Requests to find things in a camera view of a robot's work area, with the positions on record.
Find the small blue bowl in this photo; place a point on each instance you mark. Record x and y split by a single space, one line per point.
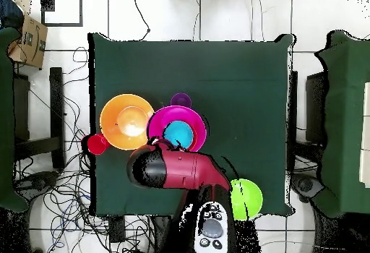
179 133

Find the large pink bowl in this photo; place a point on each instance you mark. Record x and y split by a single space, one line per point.
199 114

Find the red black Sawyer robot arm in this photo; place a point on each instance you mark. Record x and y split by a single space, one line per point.
185 169

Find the purple cup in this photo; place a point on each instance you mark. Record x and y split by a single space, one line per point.
180 100

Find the large orange bowl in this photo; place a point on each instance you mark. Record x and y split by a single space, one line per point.
121 123

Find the red cup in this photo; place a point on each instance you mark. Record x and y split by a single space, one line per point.
97 144

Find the dark green tablecloth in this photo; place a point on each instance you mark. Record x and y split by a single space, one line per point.
188 62

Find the green bowl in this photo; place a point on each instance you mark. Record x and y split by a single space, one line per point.
251 198

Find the black metal stand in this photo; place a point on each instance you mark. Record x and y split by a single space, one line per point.
56 105

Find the black cabinet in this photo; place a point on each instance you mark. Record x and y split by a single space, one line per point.
315 111

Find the green cloth covered table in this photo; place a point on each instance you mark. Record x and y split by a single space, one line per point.
5 105
344 120

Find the cardboard box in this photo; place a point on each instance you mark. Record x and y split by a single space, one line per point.
29 42

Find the dark blue bag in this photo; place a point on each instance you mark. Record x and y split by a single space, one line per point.
8 13

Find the grey pedestal leg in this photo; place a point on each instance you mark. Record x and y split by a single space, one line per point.
306 185
37 180

